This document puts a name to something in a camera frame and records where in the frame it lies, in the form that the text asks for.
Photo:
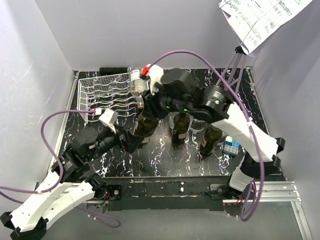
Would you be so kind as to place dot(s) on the white wire wine rack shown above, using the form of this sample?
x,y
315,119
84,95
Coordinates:
x,y
107,92

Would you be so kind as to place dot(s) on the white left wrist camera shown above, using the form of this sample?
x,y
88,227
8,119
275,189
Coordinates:
x,y
108,119

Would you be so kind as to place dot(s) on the dark wine bottle neck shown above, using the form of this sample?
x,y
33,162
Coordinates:
x,y
181,122

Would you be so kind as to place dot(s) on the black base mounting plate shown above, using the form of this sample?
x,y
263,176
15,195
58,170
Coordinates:
x,y
171,193

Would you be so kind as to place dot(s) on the clear bottle white cap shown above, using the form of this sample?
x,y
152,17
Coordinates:
x,y
197,126

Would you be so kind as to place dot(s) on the olive green wine bottle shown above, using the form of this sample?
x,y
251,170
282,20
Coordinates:
x,y
210,139

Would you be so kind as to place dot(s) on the aluminium frame rail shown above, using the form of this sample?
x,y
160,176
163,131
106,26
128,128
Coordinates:
x,y
261,189

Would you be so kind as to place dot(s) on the white printed paper sheets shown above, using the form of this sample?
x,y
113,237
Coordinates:
x,y
254,21

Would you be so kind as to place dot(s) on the purple tripod stand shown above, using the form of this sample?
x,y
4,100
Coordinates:
x,y
237,60

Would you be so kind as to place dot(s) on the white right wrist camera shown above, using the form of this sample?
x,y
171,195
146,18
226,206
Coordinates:
x,y
155,73

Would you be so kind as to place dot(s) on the clear round glass bottle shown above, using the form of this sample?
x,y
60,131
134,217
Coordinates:
x,y
138,86

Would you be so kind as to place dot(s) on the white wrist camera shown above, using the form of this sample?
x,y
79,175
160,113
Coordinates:
x,y
155,73
108,119

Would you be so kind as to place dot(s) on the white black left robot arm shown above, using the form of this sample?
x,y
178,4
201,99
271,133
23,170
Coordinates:
x,y
65,187

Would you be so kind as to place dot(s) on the dark green wine bottle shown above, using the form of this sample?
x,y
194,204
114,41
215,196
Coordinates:
x,y
145,127

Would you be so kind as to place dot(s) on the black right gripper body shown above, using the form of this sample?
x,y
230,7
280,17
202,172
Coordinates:
x,y
175,106

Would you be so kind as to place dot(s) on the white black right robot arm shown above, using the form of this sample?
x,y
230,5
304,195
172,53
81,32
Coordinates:
x,y
175,90

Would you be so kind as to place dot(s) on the blue white toy bricks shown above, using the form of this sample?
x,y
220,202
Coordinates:
x,y
230,147

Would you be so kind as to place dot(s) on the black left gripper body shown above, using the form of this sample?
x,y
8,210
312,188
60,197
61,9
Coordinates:
x,y
108,141

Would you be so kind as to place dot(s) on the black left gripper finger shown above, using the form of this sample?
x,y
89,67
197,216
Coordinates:
x,y
132,142
124,133

